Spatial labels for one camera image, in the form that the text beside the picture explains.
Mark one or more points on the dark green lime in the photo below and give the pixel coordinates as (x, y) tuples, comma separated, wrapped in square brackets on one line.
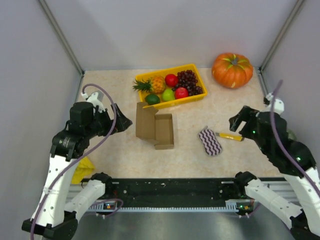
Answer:
[(152, 99)]

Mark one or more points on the orange pumpkin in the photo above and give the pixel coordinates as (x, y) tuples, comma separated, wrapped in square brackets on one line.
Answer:
[(232, 70)]

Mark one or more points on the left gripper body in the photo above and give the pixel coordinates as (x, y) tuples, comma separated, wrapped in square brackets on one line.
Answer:
[(111, 122)]

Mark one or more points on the red apple front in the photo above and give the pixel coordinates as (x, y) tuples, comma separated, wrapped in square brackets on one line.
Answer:
[(180, 93)]

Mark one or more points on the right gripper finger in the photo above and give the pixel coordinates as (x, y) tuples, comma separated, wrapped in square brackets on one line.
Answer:
[(248, 112), (235, 121)]

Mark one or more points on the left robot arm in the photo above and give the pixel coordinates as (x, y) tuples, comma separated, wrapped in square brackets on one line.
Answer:
[(55, 218)]

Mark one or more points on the purple grey striped cloth pad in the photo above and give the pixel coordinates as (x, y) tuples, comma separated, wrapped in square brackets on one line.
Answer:
[(210, 143)]

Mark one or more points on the red apple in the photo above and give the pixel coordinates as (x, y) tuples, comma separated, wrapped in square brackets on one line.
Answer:
[(180, 93), (171, 80)]

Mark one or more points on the brown cardboard express box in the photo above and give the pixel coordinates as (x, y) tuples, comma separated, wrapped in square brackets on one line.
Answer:
[(153, 127)]

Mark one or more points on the green melon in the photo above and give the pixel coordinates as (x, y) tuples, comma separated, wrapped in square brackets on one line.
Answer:
[(291, 135)]

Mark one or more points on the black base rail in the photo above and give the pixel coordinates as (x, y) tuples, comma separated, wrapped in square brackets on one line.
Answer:
[(173, 192)]

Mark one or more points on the red apple back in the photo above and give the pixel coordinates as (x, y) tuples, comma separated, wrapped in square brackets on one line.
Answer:
[(171, 80)]

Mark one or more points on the yellow mesh bag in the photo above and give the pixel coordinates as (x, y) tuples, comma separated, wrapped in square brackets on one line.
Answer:
[(85, 167)]

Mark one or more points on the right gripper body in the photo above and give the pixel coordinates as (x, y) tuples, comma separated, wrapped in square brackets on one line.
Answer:
[(247, 120)]

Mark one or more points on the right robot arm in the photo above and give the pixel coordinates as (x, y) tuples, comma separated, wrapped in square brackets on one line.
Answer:
[(294, 161)]

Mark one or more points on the yellow utility knife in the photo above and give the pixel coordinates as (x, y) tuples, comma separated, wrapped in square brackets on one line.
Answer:
[(230, 136)]

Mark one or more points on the yellow plastic tray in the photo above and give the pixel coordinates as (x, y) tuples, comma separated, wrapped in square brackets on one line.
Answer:
[(169, 87)]

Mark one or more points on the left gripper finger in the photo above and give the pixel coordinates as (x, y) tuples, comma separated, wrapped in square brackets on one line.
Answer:
[(122, 122), (110, 115)]

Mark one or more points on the purple grape bunch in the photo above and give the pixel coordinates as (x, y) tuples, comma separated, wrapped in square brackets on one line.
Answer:
[(187, 80)]

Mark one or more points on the toy pineapple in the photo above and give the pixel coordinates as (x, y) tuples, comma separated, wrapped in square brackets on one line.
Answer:
[(154, 85)]

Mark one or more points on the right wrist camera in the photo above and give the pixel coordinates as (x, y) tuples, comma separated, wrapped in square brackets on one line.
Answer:
[(273, 103)]

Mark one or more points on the green pear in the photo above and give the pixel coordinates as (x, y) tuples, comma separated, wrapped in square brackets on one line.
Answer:
[(168, 95)]

